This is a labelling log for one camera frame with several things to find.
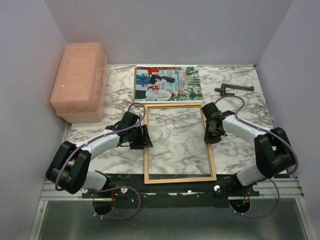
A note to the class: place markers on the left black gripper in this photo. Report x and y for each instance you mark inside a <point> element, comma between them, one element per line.
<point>144,141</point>

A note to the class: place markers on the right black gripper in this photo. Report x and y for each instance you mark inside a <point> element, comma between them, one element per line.
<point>208,137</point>

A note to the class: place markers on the clear acrylic glass sheet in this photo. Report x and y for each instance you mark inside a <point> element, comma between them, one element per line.
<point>179,150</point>

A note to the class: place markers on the brown wooden picture frame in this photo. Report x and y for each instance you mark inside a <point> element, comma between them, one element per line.
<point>197,105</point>

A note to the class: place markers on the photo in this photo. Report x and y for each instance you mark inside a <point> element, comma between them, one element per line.
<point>167,83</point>

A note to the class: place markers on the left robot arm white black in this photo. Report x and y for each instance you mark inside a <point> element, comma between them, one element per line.
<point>69,169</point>

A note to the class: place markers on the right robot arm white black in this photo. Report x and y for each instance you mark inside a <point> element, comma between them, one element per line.
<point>273,152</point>

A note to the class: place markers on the pink plastic storage box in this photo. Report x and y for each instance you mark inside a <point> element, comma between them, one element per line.
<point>79,90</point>

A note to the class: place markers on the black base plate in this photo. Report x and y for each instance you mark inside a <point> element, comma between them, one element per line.
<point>185,194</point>

